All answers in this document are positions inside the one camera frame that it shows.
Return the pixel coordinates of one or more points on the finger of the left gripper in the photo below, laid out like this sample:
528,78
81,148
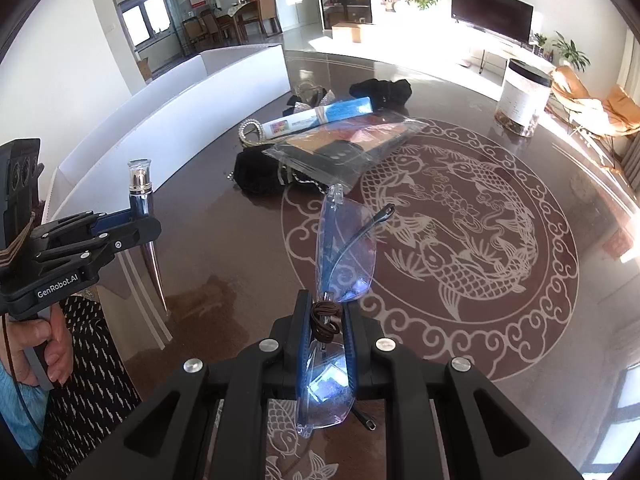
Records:
115,242
85,224

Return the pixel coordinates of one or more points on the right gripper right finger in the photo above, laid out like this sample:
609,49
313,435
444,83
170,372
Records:
441,422

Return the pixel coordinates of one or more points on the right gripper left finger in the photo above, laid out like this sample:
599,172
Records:
207,421

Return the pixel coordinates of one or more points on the gold silver cosmetic tube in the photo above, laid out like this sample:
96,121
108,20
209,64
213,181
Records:
141,208

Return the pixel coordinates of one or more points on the black velvet pouch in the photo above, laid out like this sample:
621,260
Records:
258,174

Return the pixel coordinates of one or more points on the pearl gold hair claw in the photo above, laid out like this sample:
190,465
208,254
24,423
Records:
251,133

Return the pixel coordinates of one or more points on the rimless eyeglasses with cord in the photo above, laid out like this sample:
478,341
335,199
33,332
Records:
345,262

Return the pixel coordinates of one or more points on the phone case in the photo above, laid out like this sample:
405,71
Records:
341,152

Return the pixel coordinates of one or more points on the blue white medicine box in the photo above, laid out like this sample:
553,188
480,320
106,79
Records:
315,117

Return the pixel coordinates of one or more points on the black knitted glove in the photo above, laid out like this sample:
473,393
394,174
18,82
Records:
383,94

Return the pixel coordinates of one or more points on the person's left hand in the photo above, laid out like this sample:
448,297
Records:
52,333

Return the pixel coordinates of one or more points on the white cardboard storage box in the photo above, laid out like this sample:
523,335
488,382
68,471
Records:
168,122

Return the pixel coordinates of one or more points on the dining table with chairs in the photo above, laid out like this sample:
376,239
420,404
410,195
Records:
209,30

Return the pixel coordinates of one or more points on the clear jar black lid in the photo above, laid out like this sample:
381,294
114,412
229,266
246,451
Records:
524,95

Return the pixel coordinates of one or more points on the orange lounge chair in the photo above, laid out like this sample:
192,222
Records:
616,115

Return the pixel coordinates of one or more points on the white tv console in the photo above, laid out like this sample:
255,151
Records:
492,55

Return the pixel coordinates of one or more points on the leafy plant beside television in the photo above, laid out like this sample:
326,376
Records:
569,53

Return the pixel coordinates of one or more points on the black flat television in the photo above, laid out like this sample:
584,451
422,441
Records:
510,18

